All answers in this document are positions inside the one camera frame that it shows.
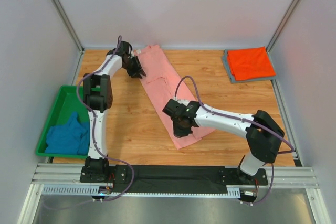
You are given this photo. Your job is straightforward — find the pink t-shirt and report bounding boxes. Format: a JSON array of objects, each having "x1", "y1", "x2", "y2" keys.
[{"x1": 135, "y1": 45, "x2": 215, "y2": 149}]

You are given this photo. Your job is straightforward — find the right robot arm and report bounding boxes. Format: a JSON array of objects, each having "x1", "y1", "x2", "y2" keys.
[{"x1": 163, "y1": 99, "x2": 285, "y2": 176}]

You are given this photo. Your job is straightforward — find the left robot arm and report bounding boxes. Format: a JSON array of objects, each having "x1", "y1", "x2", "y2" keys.
[{"x1": 79, "y1": 36, "x2": 146, "y2": 181}]

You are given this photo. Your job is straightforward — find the folded grey t-shirt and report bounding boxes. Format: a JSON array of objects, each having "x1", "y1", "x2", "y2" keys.
[{"x1": 221, "y1": 50, "x2": 277, "y2": 84}]

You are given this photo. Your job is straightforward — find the green plastic tray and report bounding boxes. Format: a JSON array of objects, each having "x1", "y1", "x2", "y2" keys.
[{"x1": 35, "y1": 85, "x2": 92, "y2": 159}]

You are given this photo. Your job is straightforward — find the folded orange t-shirt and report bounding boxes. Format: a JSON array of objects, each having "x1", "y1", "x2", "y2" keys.
[{"x1": 227, "y1": 47, "x2": 277, "y2": 81}]

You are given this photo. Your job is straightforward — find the blue t-shirt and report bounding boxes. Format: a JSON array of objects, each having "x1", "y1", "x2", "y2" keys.
[{"x1": 45, "y1": 112, "x2": 90, "y2": 155}]

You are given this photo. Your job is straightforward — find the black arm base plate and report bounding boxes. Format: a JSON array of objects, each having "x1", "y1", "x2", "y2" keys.
[{"x1": 80, "y1": 165, "x2": 268, "y2": 186}]

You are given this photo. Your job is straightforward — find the white slotted cable duct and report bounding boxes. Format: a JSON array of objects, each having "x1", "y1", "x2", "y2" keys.
[{"x1": 41, "y1": 185, "x2": 240, "y2": 198}]

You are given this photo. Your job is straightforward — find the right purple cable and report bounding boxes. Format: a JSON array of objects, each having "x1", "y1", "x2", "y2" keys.
[{"x1": 174, "y1": 76, "x2": 296, "y2": 207}]

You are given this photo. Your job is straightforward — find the aluminium frame rail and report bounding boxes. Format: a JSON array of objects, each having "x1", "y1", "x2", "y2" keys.
[{"x1": 32, "y1": 163, "x2": 319, "y2": 189}]

